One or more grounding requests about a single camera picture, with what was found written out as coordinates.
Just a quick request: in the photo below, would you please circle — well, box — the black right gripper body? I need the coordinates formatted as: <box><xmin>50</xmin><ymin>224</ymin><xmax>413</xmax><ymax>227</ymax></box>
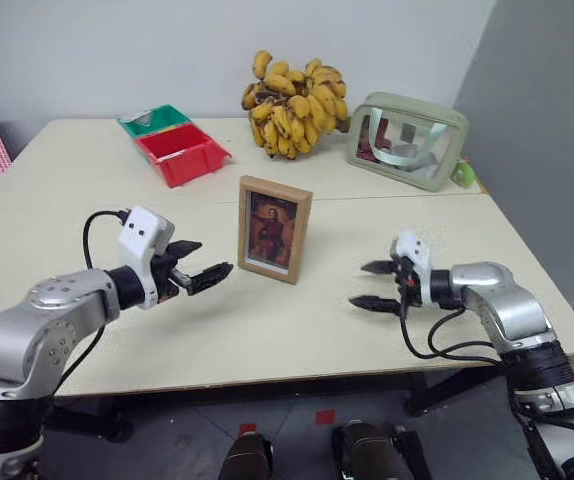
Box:
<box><xmin>390</xmin><ymin>254</ymin><xmax>421</xmax><ymax>318</ymax></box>

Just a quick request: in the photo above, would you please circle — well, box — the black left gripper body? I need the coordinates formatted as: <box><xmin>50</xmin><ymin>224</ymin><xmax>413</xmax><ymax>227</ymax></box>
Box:
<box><xmin>151</xmin><ymin>243</ymin><xmax>192</xmax><ymax>304</ymax></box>

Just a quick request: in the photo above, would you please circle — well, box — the red plastic bin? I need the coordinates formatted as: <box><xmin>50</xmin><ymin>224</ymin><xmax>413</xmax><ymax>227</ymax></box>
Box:
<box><xmin>133</xmin><ymin>123</ymin><xmax>234</xmax><ymax>190</ymax></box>

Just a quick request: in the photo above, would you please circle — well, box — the black table leg base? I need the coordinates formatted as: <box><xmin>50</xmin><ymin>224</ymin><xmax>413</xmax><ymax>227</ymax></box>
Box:
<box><xmin>41</xmin><ymin>393</ymin><xmax>134</xmax><ymax>445</ymax></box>
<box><xmin>405</xmin><ymin>370</ymin><xmax>507</xmax><ymax>418</ymax></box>

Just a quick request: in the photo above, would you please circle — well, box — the small green round object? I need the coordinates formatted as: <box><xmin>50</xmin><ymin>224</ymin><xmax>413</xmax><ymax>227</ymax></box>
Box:
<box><xmin>450</xmin><ymin>158</ymin><xmax>476</xmax><ymax>189</ymax></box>

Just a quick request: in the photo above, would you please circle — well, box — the green plastic bin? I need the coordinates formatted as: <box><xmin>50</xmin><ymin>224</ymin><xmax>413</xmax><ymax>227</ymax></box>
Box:
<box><xmin>116</xmin><ymin>103</ymin><xmax>194</xmax><ymax>142</ymax></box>

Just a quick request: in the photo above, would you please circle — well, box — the clear plastic packet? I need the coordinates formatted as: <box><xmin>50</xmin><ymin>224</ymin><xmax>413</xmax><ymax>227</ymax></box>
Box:
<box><xmin>118</xmin><ymin>109</ymin><xmax>157</xmax><ymax>127</ymax></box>

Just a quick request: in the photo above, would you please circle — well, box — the dark rounded shape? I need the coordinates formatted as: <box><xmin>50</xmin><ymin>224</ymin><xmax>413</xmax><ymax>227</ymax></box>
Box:
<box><xmin>331</xmin><ymin>419</ymin><xmax>404</xmax><ymax>480</ymax></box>
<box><xmin>218</xmin><ymin>431</ymin><xmax>275</xmax><ymax>480</ymax></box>

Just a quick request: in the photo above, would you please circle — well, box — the clear pouch with green trim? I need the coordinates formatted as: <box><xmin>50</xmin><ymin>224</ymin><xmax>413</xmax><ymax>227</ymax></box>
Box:
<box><xmin>344</xmin><ymin>91</ymin><xmax>470</xmax><ymax>194</ymax></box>

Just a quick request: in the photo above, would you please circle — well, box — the yellow banana bunch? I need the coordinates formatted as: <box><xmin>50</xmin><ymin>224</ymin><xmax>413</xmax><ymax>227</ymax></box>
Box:
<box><xmin>240</xmin><ymin>49</ymin><xmax>351</xmax><ymax>162</ymax></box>

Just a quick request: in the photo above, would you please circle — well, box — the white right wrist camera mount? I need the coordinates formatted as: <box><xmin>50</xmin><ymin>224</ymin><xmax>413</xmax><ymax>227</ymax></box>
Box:
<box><xmin>391</xmin><ymin>230</ymin><xmax>440</xmax><ymax>309</ymax></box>

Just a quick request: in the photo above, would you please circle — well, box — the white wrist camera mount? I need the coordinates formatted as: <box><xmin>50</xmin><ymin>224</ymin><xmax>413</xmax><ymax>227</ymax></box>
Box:
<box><xmin>116</xmin><ymin>205</ymin><xmax>176</xmax><ymax>310</ymax></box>
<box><xmin>391</xmin><ymin>230</ymin><xmax>440</xmax><ymax>309</ymax></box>

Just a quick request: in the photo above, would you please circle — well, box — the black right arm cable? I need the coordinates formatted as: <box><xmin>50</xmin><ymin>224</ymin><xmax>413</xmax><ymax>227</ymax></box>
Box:
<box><xmin>399</xmin><ymin>294</ymin><xmax>506</xmax><ymax>363</ymax></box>

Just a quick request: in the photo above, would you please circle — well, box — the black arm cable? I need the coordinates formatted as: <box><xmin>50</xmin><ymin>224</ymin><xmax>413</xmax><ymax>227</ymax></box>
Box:
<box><xmin>51</xmin><ymin>208</ymin><xmax>131</xmax><ymax>401</ymax></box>
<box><xmin>399</xmin><ymin>294</ymin><xmax>506</xmax><ymax>363</ymax></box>

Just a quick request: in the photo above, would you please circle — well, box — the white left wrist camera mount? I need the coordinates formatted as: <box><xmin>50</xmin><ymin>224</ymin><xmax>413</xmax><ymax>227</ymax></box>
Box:
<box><xmin>116</xmin><ymin>205</ymin><xmax>176</xmax><ymax>310</ymax></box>

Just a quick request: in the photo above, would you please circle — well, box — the wooden picture frame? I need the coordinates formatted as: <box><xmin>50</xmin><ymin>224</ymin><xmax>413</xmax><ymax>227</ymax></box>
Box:
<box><xmin>237</xmin><ymin>175</ymin><xmax>314</xmax><ymax>286</ymax></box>

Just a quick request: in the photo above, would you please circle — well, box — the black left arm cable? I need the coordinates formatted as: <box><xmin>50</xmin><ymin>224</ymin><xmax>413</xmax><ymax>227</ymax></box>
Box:
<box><xmin>51</xmin><ymin>208</ymin><xmax>131</xmax><ymax>401</ymax></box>

